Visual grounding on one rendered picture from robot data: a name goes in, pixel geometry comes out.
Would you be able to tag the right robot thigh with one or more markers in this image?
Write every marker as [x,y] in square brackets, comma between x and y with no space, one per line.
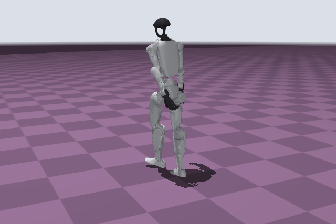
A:
[176,117]

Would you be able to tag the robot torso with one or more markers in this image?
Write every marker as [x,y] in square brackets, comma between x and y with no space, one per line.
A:
[168,55]

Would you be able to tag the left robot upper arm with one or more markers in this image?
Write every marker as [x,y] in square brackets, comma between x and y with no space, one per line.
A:
[152,52]

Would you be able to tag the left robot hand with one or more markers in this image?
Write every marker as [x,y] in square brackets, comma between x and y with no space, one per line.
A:
[169,102]

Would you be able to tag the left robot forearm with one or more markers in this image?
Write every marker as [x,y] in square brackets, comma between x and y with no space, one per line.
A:
[159,79]

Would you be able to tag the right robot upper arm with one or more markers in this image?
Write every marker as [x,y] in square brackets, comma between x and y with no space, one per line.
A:
[180,45]

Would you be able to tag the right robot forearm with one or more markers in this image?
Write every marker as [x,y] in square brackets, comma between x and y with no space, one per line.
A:
[180,77]

